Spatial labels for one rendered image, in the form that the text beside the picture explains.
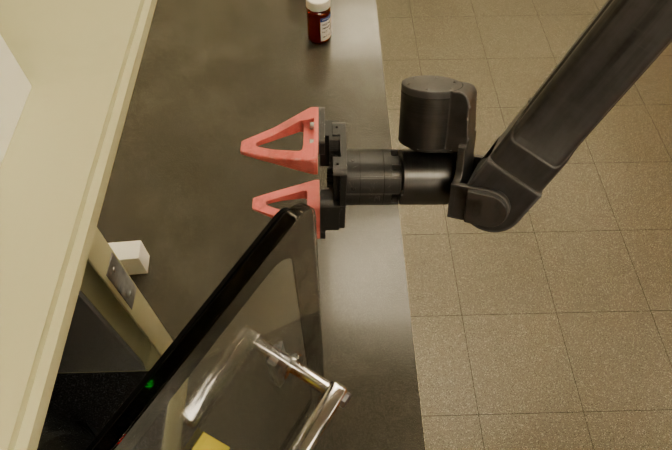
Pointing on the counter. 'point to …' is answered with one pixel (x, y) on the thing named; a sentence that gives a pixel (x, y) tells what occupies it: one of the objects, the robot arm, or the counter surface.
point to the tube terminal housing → (154, 335)
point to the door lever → (332, 399)
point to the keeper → (121, 280)
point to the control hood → (61, 149)
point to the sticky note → (209, 443)
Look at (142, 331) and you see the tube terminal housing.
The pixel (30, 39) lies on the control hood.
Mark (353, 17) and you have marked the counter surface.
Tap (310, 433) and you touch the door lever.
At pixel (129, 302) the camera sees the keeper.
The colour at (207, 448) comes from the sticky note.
